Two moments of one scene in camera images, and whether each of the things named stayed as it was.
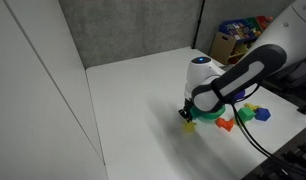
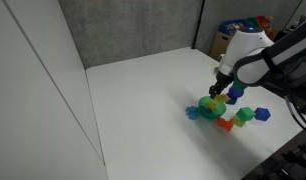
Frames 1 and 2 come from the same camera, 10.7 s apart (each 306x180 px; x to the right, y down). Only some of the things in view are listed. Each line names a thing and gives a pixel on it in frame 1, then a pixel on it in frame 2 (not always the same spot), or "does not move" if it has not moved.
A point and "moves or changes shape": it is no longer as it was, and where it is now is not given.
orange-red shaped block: [222, 123] does not move
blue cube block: [262, 114] does not move
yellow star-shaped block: [189, 127] moves or changes shape
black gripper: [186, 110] -> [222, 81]
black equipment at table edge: [292, 160] does not move
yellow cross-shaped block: [254, 107] moves or changes shape
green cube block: [246, 114] does not move
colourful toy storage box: [235, 36] does not move
